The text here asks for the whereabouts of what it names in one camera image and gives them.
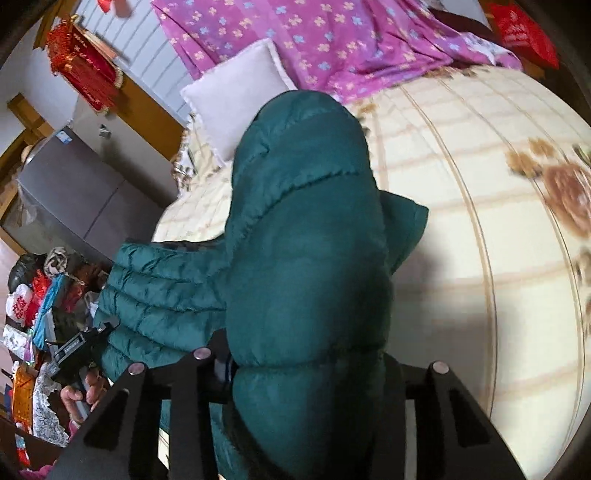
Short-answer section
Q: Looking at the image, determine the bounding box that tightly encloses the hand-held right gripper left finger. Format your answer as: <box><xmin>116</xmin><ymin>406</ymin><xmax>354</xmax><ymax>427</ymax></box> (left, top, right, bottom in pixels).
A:
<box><xmin>46</xmin><ymin>329</ymin><xmax>239</xmax><ymax>480</ymax></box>

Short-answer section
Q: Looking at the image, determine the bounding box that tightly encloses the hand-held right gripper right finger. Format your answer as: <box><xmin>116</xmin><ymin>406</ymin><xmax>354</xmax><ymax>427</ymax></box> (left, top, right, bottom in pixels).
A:
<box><xmin>383</xmin><ymin>354</ymin><xmax>527</xmax><ymax>480</ymax></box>

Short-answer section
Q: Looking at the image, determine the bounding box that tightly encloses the green puffer jacket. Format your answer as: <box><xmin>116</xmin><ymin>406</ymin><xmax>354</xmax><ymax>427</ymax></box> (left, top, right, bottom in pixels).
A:
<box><xmin>95</xmin><ymin>90</ymin><xmax>430</xmax><ymax>480</ymax></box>

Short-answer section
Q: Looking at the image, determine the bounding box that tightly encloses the person's left hand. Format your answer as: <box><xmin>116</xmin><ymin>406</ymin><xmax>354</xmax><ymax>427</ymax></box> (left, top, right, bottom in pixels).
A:
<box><xmin>60</xmin><ymin>368</ymin><xmax>112</xmax><ymax>423</ymax></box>

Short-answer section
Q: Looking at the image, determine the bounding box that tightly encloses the blue packet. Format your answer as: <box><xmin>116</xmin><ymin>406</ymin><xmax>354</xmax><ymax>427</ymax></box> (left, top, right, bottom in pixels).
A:
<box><xmin>31</xmin><ymin>274</ymin><xmax>68</xmax><ymax>350</ymax></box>

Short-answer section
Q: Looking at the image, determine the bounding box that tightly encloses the white lace cloth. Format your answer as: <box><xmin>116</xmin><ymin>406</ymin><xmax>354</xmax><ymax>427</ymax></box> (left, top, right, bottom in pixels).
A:
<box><xmin>30</xmin><ymin>364</ymin><xmax>71</xmax><ymax>447</ymax></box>

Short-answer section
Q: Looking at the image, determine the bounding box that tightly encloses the red and yellow packet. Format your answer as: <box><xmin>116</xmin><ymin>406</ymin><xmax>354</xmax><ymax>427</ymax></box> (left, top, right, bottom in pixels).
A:
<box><xmin>11</xmin><ymin>369</ymin><xmax>38</xmax><ymax>424</ymax></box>

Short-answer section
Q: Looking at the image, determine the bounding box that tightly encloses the white bag with red print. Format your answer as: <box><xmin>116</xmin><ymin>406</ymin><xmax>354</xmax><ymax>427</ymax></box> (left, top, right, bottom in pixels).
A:
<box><xmin>4</xmin><ymin>284</ymin><xmax>38</xmax><ymax>325</ymax></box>

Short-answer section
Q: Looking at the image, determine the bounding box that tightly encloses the black plastic bag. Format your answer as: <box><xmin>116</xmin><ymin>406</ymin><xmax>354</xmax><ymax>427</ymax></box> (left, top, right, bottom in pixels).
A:
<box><xmin>8</xmin><ymin>253</ymin><xmax>47</xmax><ymax>294</ymax></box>

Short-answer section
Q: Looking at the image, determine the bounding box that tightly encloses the grey rolled cloth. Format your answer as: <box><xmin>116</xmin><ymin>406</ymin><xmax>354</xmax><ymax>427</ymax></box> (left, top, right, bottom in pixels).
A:
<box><xmin>44</xmin><ymin>247</ymin><xmax>87</xmax><ymax>278</ymax></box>

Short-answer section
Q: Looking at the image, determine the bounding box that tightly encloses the grey refrigerator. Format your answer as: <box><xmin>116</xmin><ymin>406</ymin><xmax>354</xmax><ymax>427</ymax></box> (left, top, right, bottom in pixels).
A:
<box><xmin>2</xmin><ymin>124</ymin><xmax>181</xmax><ymax>259</ymax></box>

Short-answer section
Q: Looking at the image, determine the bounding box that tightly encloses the cream floral bedspread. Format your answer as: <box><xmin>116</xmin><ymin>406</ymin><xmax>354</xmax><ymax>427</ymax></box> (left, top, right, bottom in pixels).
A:
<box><xmin>152</xmin><ymin>65</ymin><xmax>591</xmax><ymax>467</ymax></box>

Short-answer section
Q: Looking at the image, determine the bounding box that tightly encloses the white pillow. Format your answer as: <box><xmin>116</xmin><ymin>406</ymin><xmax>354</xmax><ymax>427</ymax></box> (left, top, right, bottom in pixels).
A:
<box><xmin>180</xmin><ymin>38</ymin><xmax>298</xmax><ymax>167</ymax></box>

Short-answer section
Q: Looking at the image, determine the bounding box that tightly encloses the wooden bed headboard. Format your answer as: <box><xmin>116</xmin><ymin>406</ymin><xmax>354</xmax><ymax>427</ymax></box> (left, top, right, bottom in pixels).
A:
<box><xmin>76</xmin><ymin>0</ymin><xmax>199</xmax><ymax>139</ymax></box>

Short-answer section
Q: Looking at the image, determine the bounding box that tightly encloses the purple floral blanket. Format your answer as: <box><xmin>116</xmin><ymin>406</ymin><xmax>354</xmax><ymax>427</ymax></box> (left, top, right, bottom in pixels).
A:
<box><xmin>152</xmin><ymin>0</ymin><xmax>525</xmax><ymax>104</ymax></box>

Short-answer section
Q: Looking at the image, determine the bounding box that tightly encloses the red hanging ornament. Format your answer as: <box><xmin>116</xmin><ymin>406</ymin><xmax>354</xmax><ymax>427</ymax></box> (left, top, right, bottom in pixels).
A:
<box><xmin>97</xmin><ymin>0</ymin><xmax>136</xmax><ymax>19</ymax></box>

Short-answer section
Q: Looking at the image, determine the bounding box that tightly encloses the red knot wall decoration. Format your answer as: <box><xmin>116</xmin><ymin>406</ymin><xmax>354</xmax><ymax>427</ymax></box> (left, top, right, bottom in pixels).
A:
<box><xmin>46</xmin><ymin>14</ymin><xmax>125</xmax><ymax>114</ymax></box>

